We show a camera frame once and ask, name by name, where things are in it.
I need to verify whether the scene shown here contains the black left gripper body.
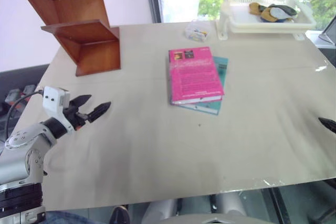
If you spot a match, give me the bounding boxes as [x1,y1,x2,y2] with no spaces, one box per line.
[62,101,88,131]

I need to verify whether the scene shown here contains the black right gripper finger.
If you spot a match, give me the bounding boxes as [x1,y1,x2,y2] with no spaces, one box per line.
[318,116,336,134]

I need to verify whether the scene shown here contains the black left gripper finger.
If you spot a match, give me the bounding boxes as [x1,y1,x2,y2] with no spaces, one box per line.
[86,101,112,123]
[70,94,92,110]

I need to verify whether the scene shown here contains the brown wooden bookshelf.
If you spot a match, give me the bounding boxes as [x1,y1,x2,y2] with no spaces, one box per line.
[8,0,122,77]

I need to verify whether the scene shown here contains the pink book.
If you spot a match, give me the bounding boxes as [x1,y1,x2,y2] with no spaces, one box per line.
[167,47,225,105]

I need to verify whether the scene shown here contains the teal book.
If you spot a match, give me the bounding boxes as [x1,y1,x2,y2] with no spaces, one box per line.
[173,56,229,115]

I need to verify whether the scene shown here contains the red and grey tool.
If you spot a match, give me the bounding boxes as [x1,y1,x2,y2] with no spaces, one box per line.
[4,84,37,112]

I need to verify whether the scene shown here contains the grey laptop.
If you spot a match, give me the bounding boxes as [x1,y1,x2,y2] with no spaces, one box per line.
[314,18,336,49]

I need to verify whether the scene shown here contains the blue jeans leg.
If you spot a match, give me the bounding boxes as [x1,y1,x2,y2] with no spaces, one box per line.
[45,210,106,224]

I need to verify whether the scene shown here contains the black shoe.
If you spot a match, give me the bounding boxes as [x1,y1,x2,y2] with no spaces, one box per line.
[109,206,131,224]

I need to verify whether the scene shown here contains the clear plastic box of items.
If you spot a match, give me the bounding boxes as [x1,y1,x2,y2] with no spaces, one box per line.
[184,21,211,42]

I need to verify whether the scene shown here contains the white plastic tray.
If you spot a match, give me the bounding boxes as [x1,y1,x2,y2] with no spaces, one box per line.
[220,0,316,35]

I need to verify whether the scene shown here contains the silver robot body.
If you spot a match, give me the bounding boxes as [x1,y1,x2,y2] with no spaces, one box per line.
[140,191,279,224]

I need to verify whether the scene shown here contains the white tray stand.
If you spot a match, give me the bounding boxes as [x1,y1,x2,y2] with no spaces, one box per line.
[215,19,306,41]

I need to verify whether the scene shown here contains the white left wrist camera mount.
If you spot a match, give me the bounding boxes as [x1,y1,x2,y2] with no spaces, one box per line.
[42,86,74,133]

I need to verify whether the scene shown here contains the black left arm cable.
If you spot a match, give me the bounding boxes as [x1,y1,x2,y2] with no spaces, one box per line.
[4,90,44,141]

